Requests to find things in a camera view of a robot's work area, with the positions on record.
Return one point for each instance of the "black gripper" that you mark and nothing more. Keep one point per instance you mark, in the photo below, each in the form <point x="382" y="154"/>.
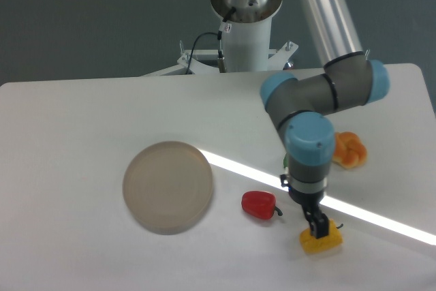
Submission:
<point x="309" y="196"/>

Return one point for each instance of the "red toy pepper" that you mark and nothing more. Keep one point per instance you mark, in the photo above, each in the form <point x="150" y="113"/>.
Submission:
<point x="260" y="204"/>

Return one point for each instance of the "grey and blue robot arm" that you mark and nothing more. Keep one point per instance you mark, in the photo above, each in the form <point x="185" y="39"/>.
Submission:
<point x="299" y="109"/>

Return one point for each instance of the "yellow toy pepper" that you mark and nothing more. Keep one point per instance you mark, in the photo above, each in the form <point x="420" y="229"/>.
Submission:
<point x="312" y="245"/>

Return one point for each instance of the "green toy pepper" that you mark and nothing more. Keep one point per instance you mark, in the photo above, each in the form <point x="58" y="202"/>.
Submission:
<point x="285" y="161"/>

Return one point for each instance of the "orange knotted bread roll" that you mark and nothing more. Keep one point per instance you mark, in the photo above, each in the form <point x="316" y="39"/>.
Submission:
<point x="349" y="150"/>

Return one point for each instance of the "beige round plate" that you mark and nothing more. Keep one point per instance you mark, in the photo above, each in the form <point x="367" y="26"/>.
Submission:
<point x="168" y="187"/>

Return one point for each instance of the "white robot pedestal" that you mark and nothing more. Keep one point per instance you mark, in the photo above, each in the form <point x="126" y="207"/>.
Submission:
<point x="245" y="48"/>

